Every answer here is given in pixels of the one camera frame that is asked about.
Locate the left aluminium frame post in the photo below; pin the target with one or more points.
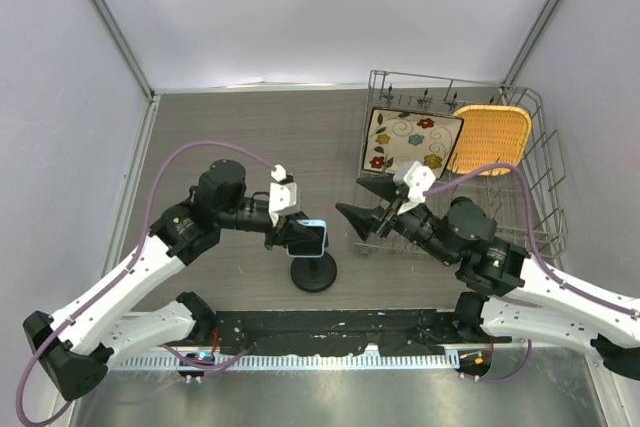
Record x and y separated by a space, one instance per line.
123 47

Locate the right aluminium frame post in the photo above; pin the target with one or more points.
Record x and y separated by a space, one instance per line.
533 37

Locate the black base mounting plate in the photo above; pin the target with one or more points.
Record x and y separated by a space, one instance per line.
338 333

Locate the floral square plate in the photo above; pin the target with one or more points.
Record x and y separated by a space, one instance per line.
394 137

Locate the white slotted cable duct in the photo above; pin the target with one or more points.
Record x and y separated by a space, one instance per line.
369 360

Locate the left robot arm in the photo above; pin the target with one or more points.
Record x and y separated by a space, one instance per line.
78 344

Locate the grey wire dish rack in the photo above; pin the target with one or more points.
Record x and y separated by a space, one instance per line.
522 199

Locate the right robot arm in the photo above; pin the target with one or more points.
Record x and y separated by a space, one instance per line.
511 290

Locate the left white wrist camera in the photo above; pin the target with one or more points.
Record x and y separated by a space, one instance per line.
284 196

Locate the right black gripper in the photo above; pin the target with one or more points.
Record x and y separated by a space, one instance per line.
366 220

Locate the blue-cased smartphone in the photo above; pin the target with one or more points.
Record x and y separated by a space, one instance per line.
310 239

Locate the orange woven basket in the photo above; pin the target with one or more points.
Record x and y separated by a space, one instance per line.
490 134

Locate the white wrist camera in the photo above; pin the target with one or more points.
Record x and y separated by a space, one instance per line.
412 180
284 196

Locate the aluminium frame post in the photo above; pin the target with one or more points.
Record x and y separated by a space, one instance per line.
533 37
123 47

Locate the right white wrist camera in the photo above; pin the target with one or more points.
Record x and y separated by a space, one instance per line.
412 180

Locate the black phone stand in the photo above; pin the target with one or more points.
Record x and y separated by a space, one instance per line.
314 275

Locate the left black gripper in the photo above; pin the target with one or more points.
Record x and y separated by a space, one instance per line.
285 231

